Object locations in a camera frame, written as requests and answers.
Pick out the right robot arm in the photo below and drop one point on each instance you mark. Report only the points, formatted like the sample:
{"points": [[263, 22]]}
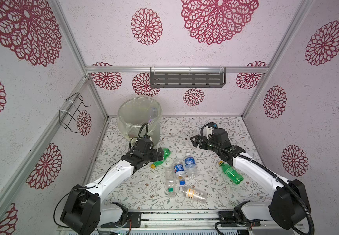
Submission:
{"points": [[289, 201]]}

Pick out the black wire wall rack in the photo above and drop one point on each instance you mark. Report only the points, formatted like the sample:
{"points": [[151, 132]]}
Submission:
{"points": [[68, 115]]}

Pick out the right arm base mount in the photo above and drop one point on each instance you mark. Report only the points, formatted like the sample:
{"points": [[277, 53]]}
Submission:
{"points": [[233, 218]]}

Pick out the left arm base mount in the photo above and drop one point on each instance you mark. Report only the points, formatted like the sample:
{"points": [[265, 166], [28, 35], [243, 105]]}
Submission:
{"points": [[129, 219]]}

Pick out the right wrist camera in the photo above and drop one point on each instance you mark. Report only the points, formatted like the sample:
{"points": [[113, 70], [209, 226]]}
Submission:
{"points": [[212, 125]]}

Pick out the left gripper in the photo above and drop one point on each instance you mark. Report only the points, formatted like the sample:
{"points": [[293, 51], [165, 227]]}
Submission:
{"points": [[156, 157]]}

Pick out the Pocari bottle white cap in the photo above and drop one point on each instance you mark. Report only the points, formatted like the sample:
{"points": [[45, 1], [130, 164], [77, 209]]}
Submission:
{"points": [[190, 165]]}

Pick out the clear bottle green cap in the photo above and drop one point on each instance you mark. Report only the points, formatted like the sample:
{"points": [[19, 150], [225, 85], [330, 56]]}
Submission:
{"points": [[170, 182]]}

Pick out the clear plastic bin liner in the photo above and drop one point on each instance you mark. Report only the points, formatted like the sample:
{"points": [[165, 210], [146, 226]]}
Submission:
{"points": [[131, 117]]}

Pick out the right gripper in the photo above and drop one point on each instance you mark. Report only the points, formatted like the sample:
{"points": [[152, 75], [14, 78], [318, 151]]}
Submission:
{"points": [[200, 141]]}

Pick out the grey slotted wall shelf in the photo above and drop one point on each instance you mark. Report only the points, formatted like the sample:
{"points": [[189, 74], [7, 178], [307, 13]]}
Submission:
{"points": [[189, 79]]}

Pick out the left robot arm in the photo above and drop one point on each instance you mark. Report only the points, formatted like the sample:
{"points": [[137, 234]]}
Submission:
{"points": [[85, 211]]}

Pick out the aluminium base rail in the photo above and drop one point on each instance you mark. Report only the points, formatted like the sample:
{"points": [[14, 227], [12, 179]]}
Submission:
{"points": [[188, 222]]}

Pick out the clear bottle pink label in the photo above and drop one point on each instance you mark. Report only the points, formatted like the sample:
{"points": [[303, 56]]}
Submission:
{"points": [[153, 114]]}

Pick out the Pocari bottle blue cap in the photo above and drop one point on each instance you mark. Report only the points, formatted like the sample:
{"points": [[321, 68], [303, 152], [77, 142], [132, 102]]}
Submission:
{"points": [[179, 172]]}

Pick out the clear bottle yellow label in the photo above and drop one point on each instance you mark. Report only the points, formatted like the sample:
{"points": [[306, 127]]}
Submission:
{"points": [[193, 194]]}

